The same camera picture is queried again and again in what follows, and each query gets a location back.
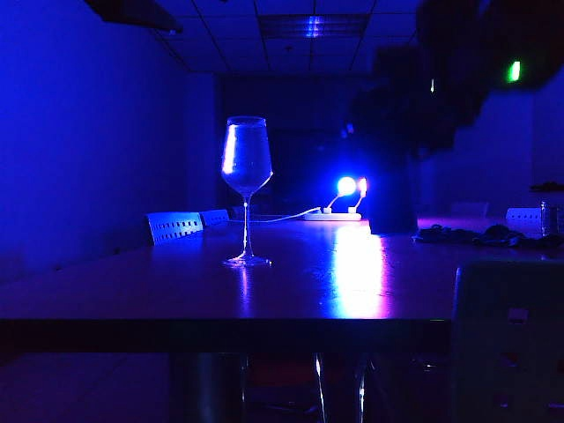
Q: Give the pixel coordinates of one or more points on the dark table leg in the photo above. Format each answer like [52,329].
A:
[207,388]

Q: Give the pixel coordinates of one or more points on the ceiling light fixture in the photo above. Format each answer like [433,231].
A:
[313,26]

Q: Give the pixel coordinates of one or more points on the white power strip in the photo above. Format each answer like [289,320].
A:
[332,216]

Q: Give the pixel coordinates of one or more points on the clear stemmed wine glass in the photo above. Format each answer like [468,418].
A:
[247,167]

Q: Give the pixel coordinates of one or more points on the white slotted chair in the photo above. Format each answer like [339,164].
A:
[174,225]
[522,216]
[214,217]

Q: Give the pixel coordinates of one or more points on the red chair with chrome legs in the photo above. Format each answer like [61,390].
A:
[319,388]

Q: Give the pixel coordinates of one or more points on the grey chair with square holes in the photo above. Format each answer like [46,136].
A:
[484,352]

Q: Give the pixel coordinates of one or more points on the wall whiteboard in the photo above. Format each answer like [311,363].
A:
[548,154]

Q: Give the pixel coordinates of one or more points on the white USB gooseneck lamp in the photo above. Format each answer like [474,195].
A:
[346,186]
[362,185]

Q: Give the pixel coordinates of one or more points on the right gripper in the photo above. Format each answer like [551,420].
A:
[432,101]

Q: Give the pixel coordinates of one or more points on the black thermos cup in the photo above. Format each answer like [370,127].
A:
[392,198]

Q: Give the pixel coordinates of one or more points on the black cloth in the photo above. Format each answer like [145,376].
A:
[506,238]
[443,233]

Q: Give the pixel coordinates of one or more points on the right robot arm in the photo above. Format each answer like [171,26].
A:
[484,26]

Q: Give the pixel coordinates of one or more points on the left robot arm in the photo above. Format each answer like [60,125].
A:
[132,11]

